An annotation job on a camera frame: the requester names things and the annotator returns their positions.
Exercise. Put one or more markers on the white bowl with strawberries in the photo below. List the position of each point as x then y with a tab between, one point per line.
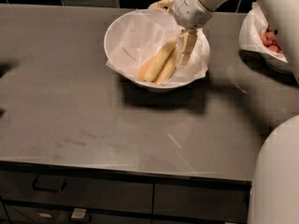
277	64

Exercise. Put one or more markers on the left drawer front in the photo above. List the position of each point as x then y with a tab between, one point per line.
94	193

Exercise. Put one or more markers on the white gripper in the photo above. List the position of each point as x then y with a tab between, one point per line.
191	10

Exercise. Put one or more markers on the black left drawer handle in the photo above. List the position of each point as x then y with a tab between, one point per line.
49	184

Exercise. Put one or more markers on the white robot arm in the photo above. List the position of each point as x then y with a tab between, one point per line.
274	195

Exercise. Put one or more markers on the red strawberries pile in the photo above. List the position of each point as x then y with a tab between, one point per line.
269	40

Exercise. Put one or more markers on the lower drawer with label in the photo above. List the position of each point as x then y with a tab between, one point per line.
25	214

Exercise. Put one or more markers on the right drawer front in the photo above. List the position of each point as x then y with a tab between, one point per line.
203	203

